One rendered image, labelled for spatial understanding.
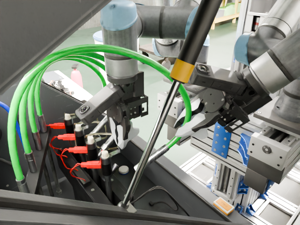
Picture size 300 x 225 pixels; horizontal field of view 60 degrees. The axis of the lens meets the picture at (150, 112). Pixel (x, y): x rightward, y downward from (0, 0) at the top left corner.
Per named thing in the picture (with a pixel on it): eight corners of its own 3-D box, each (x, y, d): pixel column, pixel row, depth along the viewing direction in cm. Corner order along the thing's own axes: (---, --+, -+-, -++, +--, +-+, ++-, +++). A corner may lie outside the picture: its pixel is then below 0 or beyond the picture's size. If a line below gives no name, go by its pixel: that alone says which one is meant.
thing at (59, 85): (79, 97, 127) (77, 86, 125) (58, 103, 122) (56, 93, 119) (61, 82, 143) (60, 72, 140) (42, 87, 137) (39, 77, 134)
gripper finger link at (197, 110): (187, 136, 65) (218, 119, 60) (171, 125, 62) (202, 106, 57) (186, 127, 67) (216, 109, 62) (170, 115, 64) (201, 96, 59)
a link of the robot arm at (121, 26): (142, -1, 56) (131, 5, 49) (143, 50, 61) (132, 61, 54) (107, -2, 57) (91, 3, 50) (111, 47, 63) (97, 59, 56)
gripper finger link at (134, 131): (142, 147, 71) (142, 118, 66) (124, 156, 68) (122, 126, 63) (135, 141, 73) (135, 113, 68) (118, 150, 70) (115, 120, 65)
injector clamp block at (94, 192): (135, 229, 81) (133, 194, 74) (107, 248, 76) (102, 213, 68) (85, 170, 104) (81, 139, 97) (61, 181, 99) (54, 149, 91)
